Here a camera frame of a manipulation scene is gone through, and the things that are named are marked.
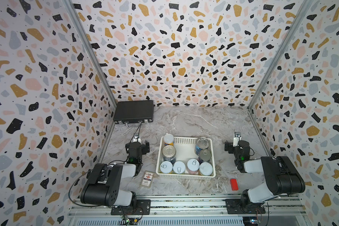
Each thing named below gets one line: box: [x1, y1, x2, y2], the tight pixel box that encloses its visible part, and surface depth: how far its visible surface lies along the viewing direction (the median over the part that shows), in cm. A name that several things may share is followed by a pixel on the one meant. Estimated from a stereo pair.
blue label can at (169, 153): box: [161, 145, 177, 165], surface depth 85 cm
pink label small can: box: [186, 158, 201, 175], surface depth 85 cm
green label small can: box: [172, 161, 186, 175], surface depth 84 cm
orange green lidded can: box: [199, 161, 214, 176], surface depth 81 cm
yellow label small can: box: [159, 161, 173, 174], surface depth 84 cm
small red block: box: [229, 177, 239, 192], surface depth 83 cm
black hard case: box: [113, 99, 154, 124], surface depth 119 cm
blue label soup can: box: [194, 136, 210, 155], surface depth 89 cm
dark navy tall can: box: [198, 148, 212, 162], surface depth 85 cm
